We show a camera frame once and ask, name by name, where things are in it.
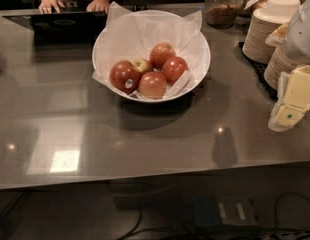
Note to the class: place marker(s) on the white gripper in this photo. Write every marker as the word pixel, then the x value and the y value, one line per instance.
pixel 302 34

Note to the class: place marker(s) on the white paper bowl stack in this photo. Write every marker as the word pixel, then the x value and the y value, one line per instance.
pixel 277 11

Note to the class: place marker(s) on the red apple right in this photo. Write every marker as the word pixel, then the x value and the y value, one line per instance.
pixel 173 68

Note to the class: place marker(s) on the red apple back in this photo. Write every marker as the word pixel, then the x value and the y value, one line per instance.
pixel 160 53

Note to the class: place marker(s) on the red apple front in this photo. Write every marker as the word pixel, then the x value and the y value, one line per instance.
pixel 152 85

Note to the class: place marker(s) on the yellow-green apple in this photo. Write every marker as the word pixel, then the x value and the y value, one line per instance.
pixel 143 65

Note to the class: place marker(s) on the dark red apple with sticker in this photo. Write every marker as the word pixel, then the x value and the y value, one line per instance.
pixel 124 76

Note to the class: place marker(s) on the person's left hand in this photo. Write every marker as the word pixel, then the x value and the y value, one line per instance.
pixel 98 6

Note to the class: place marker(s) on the person's right hand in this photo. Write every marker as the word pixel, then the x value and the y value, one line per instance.
pixel 48 6

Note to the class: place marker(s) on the paper plate stack right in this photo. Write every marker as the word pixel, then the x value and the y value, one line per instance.
pixel 278 63

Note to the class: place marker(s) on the paper plate stack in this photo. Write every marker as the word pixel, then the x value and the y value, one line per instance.
pixel 261 26
pixel 278 63

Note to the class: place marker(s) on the black mat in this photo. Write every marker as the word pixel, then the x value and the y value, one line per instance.
pixel 259 70

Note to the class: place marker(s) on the paper plate stack left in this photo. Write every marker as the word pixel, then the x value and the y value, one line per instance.
pixel 261 26

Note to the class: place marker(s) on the glass jar with granola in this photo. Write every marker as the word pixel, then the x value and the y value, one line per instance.
pixel 221 13

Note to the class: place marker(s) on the dark box under table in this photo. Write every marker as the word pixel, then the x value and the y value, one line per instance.
pixel 212 211

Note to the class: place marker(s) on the black laptop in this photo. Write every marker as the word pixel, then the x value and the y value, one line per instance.
pixel 64 27

